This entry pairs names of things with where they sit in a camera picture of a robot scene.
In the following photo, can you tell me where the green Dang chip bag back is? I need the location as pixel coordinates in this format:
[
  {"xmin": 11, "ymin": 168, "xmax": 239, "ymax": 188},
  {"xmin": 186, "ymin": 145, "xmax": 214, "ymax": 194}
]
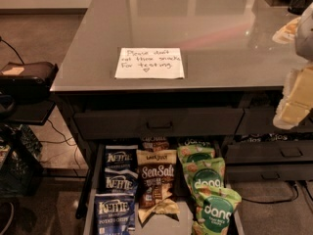
[{"xmin": 177, "ymin": 139, "xmax": 215, "ymax": 164}]

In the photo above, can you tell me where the white handwritten paper note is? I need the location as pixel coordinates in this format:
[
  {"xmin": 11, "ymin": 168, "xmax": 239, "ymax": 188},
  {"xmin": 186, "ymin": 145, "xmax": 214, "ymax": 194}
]
[{"xmin": 114, "ymin": 48, "xmax": 185, "ymax": 79}]

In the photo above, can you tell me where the blue Kettle chip bag back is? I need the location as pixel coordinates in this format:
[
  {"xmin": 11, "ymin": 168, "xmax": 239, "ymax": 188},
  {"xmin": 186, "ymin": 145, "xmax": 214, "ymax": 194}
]
[{"xmin": 104, "ymin": 145, "xmax": 138, "ymax": 171}]

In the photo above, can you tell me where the dark cabinet with drawers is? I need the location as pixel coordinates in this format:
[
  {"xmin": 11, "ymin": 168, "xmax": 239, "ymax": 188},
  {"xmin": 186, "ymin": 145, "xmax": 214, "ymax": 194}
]
[{"xmin": 53, "ymin": 0, "xmax": 312, "ymax": 235}]

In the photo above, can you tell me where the green Dang chip bag front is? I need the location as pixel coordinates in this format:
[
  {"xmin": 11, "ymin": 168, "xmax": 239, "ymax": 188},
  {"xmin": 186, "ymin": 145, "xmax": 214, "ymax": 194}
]
[{"xmin": 192, "ymin": 186, "xmax": 242, "ymax": 235}]

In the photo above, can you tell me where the top left drawer front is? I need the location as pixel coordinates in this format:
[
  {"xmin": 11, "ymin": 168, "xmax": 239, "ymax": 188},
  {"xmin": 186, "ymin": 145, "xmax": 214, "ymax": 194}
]
[{"xmin": 74, "ymin": 108, "xmax": 244, "ymax": 140}]

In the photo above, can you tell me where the green Dang chip bag middle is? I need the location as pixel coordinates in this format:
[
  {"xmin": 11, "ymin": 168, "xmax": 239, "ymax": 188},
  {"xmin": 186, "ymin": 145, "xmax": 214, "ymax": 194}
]
[{"xmin": 182, "ymin": 158, "xmax": 225, "ymax": 194}]

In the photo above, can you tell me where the green dang chip bag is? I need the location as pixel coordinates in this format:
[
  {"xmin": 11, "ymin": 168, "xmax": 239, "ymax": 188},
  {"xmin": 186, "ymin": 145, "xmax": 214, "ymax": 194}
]
[
  {"xmin": 177, "ymin": 139, "xmax": 215, "ymax": 164},
  {"xmin": 182, "ymin": 158, "xmax": 225, "ymax": 194},
  {"xmin": 192, "ymin": 186, "xmax": 242, "ymax": 235}
]

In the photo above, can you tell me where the dark snack bags right drawer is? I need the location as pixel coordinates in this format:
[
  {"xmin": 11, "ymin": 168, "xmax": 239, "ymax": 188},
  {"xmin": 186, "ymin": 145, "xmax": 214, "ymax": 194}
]
[{"xmin": 237, "ymin": 132, "xmax": 313, "ymax": 143}]

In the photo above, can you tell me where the blue Kettle chip bag middle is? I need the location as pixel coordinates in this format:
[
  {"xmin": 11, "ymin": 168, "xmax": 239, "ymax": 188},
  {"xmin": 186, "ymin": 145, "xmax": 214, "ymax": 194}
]
[{"xmin": 105, "ymin": 168, "xmax": 138, "ymax": 194}]

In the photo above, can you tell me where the blue kettle chip bag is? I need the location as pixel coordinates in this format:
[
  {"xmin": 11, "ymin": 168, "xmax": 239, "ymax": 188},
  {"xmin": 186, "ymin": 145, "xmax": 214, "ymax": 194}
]
[
  {"xmin": 94, "ymin": 193, "xmax": 134, "ymax": 235},
  {"xmin": 104, "ymin": 145, "xmax": 138, "ymax": 171},
  {"xmin": 105, "ymin": 168, "xmax": 138, "ymax": 194}
]

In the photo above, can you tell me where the black office chair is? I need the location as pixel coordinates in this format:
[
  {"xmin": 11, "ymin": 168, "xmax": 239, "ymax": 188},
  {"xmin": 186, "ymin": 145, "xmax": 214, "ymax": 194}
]
[{"xmin": 0, "ymin": 62, "xmax": 59, "ymax": 125}]

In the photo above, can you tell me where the blue Kettle chip bag front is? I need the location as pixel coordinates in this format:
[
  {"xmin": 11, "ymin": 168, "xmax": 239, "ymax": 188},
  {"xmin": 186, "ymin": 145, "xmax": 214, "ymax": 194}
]
[{"xmin": 94, "ymin": 193, "xmax": 134, "ymax": 235}]

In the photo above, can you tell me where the open middle drawer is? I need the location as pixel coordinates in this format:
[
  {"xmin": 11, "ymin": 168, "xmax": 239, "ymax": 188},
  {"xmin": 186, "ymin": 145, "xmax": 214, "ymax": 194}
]
[{"xmin": 83, "ymin": 145, "xmax": 245, "ymax": 235}]

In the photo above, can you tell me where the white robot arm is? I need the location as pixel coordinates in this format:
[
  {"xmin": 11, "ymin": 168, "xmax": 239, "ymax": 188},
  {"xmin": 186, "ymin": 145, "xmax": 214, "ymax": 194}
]
[{"xmin": 272, "ymin": 4, "xmax": 313, "ymax": 130}]

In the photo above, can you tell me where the brown chip bag behind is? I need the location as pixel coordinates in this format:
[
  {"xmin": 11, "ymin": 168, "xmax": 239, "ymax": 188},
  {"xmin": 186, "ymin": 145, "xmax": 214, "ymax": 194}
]
[{"xmin": 141, "ymin": 137, "xmax": 169, "ymax": 152}]

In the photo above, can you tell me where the brown Sea Salt chip bag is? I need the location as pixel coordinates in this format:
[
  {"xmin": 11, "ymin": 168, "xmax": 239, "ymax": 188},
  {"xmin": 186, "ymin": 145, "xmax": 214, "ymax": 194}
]
[{"xmin": 136, "ymin": 150, "xmax": 180, "ymax": 223}]

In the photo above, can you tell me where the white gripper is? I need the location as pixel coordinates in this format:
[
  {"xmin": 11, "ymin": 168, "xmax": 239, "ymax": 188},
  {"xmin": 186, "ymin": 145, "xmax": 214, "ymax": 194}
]
[{"xmin": 273, "ymin": 67, "xmax": 313, "ymax": 130}]

